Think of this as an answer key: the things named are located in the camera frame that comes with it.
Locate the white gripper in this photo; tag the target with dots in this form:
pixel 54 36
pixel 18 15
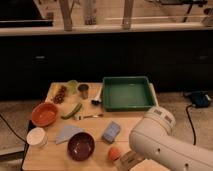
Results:
pixel 128 161

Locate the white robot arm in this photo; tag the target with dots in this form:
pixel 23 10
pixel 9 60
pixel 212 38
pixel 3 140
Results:
pixel 151 139

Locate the purple bowl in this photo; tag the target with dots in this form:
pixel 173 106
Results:
pixel 81 146

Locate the orange bowl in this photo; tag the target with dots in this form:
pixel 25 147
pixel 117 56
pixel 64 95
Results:
pixel 44 114

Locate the orange ball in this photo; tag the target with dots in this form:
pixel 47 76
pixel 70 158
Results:
pixel 114 154

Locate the blue sponge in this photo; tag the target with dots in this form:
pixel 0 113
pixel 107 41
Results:
pixel 111 131

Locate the green plastic tray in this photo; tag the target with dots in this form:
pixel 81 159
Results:
pixel 130 93

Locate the black and white spoon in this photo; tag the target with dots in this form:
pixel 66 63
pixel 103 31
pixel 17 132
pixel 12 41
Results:
pixel 97 99

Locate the light blue cloth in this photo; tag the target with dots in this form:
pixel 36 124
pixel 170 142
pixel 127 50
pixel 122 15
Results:
pixel 66 133

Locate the green cucumber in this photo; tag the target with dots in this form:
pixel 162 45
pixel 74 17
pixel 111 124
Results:
pixel 75 108

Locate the metal cup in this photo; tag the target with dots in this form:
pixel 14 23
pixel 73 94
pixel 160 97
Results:
pixel 83 89

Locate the green cup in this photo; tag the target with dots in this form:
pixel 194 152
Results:
pixel 72 86

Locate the dark blue floor device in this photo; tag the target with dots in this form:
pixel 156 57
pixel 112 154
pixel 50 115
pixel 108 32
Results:
pixel 199 99

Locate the white cup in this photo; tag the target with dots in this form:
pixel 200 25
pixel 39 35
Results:
pixel 37 137

